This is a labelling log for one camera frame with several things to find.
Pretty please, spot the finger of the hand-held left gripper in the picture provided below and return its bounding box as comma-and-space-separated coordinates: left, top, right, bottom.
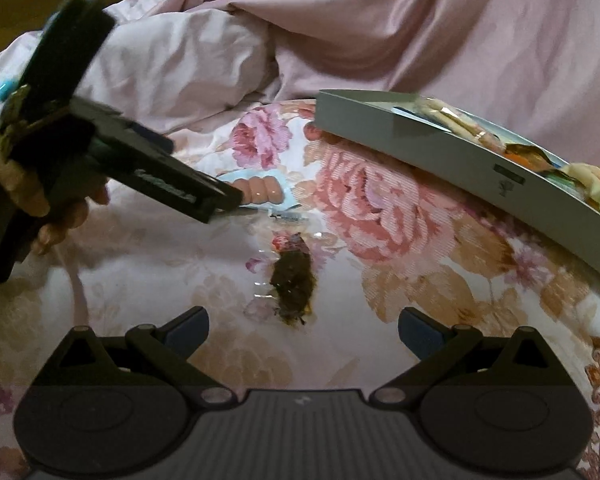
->
190, 177, 244, 224
119, 121, 176, 155

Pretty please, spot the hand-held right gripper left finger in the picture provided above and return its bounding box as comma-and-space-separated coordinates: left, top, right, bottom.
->
42, 305, 236, 409

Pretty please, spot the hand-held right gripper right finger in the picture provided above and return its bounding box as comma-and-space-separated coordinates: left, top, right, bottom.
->
370, 305, 565, 408

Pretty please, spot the light blue sausage packet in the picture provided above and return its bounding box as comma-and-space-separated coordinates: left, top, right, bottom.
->
217, 169, 303, 223

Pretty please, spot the grey cardboard box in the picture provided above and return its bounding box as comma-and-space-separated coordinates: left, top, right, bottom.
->
312, 89, 600, 293

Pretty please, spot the yellow-brown snack packet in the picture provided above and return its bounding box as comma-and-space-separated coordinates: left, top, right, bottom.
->
502, 142, 556, 171

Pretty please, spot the person's left hand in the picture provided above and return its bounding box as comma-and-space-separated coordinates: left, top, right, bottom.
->
0, 159, 111, 257

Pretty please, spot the wooden headboard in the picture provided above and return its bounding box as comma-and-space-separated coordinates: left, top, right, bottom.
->
0, 0, 175, 51

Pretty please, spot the pale pink quilt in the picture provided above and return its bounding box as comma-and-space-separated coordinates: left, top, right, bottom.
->
0, 7, 281, 136

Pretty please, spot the floral bed sheet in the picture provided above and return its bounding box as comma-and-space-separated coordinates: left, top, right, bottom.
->
0, 100, 600, 480

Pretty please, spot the clear dark-brown snack packet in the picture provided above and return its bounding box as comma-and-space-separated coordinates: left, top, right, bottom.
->
245, 230, 321, 326

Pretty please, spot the cream snack packet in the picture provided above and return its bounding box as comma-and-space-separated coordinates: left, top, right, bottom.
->
420, 97, 481, 136

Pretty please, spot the pink satin duvet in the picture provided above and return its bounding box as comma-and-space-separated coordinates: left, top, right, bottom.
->
105, 0, 600, 171

